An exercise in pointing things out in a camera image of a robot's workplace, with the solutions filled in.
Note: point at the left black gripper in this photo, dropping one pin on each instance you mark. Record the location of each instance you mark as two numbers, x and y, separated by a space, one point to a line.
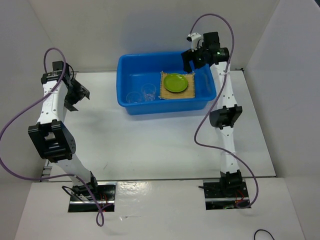
81 92

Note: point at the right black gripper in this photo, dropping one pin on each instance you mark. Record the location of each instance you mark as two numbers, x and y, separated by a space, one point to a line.
188 55

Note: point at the lime green plate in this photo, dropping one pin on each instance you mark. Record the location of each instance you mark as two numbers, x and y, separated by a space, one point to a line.
175 83

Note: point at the square bamboo mat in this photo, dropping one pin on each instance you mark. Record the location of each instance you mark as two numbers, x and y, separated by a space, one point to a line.
189 93

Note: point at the clear plastic cup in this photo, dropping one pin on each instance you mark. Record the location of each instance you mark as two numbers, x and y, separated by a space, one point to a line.
149 92
134 97

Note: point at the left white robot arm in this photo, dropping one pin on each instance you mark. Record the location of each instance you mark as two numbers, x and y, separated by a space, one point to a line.
51 138

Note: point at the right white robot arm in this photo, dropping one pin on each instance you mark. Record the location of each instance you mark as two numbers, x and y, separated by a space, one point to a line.
223 119

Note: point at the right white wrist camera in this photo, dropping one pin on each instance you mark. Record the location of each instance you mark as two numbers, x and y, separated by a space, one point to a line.
194 39

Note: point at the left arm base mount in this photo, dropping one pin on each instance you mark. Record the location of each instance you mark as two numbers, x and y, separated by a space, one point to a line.
105 197

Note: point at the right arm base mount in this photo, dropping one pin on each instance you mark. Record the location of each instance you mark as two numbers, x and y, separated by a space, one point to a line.
217 198

